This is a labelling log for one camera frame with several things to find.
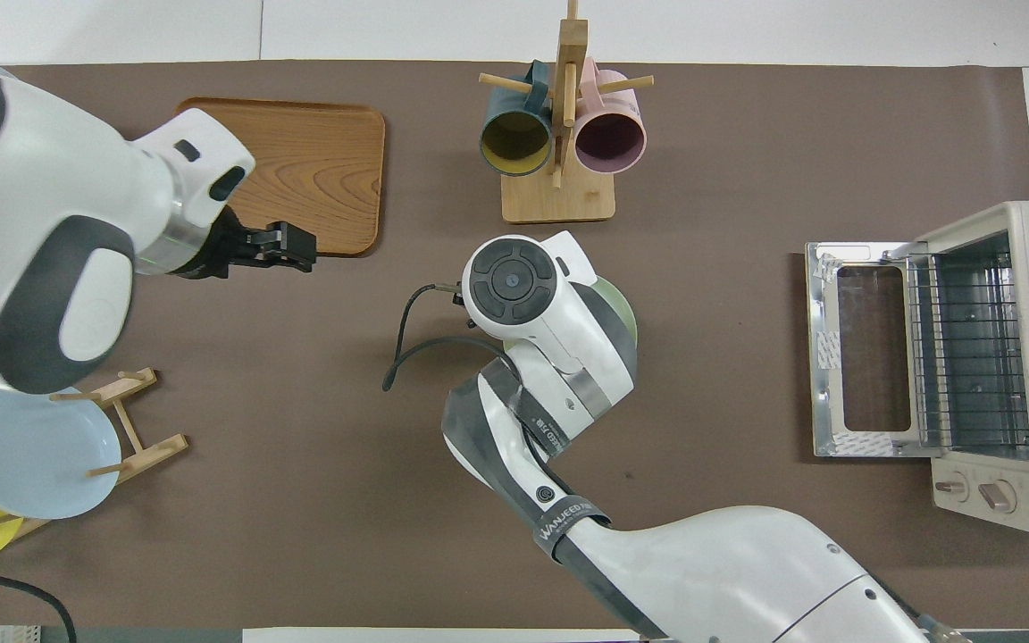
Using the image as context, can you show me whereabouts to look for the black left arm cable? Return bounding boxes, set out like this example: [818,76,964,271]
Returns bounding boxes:
[0,570,78,643]

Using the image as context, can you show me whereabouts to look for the wire oven rack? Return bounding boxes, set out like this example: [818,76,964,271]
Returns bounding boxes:
[908,255,1029,447]

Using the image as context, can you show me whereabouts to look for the brown table mat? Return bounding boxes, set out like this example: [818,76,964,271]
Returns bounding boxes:
[0,61,1029,630]

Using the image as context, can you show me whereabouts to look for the glass oven door with handle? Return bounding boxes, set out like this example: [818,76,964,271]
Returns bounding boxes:
[805,241,935,458]

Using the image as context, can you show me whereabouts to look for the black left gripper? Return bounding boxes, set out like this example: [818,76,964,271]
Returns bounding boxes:
[177,205,317,280]

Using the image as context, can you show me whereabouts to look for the light green plate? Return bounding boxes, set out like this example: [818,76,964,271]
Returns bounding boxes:
[593,275,639,358]

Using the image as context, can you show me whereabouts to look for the wooden mug tree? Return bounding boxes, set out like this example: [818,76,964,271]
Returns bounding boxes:
[479,0,656,224]

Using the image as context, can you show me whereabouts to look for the dark teal mug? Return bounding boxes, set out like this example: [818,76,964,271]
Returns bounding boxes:
[479,61,555,178]

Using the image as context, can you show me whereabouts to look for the wooden serving tray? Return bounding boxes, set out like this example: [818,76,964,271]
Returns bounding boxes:
[177,96,387,257]

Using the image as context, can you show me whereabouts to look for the pink mug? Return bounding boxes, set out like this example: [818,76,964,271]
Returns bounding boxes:
[573,57,648,176]

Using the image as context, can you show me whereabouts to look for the wooden plate rack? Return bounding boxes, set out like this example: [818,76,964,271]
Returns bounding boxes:
[0,367,190,541]

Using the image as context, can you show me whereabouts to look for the light blue plate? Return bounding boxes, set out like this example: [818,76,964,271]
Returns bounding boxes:
[0,386,122,521]

